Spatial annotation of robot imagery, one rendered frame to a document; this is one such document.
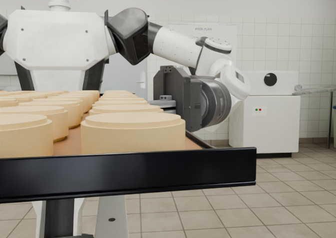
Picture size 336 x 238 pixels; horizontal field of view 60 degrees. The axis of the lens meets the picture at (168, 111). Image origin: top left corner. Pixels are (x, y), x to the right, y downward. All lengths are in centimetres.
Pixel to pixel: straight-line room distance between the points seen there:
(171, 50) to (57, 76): 33
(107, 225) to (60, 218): 62
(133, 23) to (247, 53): 418
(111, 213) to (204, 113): 24
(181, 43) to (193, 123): 44
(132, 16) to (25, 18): 29
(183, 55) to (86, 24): 28
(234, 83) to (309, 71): 493
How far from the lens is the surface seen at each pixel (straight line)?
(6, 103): 31
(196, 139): 18
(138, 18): 92
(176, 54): 87
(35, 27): 88
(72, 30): 86
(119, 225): 30
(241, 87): 57
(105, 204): 34
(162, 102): 41
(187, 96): 43
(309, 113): 552
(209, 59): 81
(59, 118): 19
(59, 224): 92
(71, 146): 18
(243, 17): 507
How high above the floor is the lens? 103
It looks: 6 degrees down
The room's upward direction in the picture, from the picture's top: straight up
